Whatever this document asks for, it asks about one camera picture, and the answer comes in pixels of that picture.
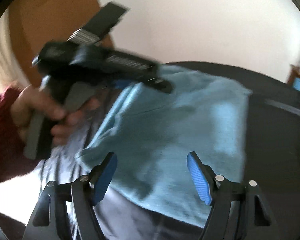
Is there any light blue knit sweater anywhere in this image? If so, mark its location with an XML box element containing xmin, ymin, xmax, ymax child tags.
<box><xmin>76</xmin><ymin>66</ymin><xmax>251</xmax><ymax>226</ymax></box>

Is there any dark red sleeve forearm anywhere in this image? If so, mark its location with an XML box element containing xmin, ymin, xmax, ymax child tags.
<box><xmin>0</xmin><ymin>87</ymin><xmax>38</xmax><ymax>183</ymax></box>

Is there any person's left hand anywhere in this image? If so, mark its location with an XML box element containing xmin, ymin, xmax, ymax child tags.
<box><xmin>10</xmin><ymin>85</ymin><xmax>101</xmax><ymax>146</ymax></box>

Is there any brown wooden wardrobe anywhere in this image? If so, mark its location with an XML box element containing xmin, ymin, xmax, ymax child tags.
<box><xmin>9</xmin><ymin>0</ymin><xmax>100</xmax><ymax>87</ymax></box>

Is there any beige curtain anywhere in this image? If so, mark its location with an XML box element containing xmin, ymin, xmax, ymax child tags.
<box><xmin>0</xmin><ymin>10</ymin><xmax>30</xmax><ymax>93</ymax></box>

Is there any wooden desk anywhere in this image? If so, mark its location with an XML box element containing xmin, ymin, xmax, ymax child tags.
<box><xmin>287</xmin><ymin>64</ymin><xmax>300</xmax><ymax>91</ymax></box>

